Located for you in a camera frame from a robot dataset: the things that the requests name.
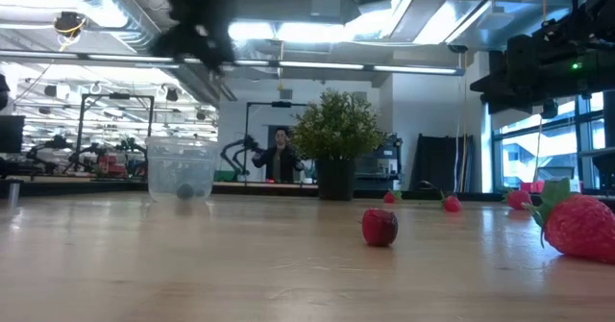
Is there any silver rectangular air duct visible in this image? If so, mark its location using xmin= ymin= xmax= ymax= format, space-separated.
xmin=388 ymin=0 xmax=590 ymax=52

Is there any silver metal post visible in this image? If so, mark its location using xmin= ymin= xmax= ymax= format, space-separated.
xmin=6 ymin=179 xmax=23 ymax=211

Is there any dark background monitor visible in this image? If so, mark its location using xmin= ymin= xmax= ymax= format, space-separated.
xmin=0 ymin=114 xmax=26 ymax=155

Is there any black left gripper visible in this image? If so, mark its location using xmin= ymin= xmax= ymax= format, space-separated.
xmin=151 ymin=0 xmax=260 ymax=76

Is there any black background machine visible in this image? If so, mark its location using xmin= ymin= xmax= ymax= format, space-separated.
xmin=354 ymin=134 xmax=405 ymax=192

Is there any silver spiral air duct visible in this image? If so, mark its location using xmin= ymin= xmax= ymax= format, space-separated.
xmin=42 ymin=0 xmax=239 ymax=103

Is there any black round ceiling sensor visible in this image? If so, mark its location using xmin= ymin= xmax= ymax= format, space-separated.
xmin=52 ymin=11 xmax=88 ymax=38

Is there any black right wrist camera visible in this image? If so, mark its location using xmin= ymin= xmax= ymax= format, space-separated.
xmin=506 ymin=33 xmax=552 ymax=73

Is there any person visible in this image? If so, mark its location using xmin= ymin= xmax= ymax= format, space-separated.
xmin=251 ymin=126 xmax=307 ymax=185

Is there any clear plastic tupperware container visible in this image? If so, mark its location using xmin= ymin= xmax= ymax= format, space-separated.
xmin=144 ymin=136 xmax=220 ymax=203

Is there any yellow hanging cord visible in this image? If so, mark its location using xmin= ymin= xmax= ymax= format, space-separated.
xmin=531 ymin=0 xmax=550 ymax=185

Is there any black curtain panel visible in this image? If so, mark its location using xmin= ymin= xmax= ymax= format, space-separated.
xmin=413 ymin=133 xmax=476 ymax=193

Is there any black background rig frame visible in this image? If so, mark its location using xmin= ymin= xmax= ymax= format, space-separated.
xmin=78 ymin=92 xmax=156 ymax=179
xmin=243 ymin=100 xmax=309 ymax=185

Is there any long ceiling light strip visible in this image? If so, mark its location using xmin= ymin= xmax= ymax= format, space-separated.
xmin=0 ymin=49 xmax=466 ymax=77

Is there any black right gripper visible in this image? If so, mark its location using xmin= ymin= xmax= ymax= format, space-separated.
xmin=469 ymin=47 xmax=615 ymax=119

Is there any background robot station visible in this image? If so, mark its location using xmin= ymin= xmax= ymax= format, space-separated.
xmin=24 ymin=134 xmax=149 ymax=179

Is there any artificial plant in black pot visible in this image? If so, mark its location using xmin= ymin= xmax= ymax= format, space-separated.
xmin=289 ymin=88 xmax=389 ymax=202

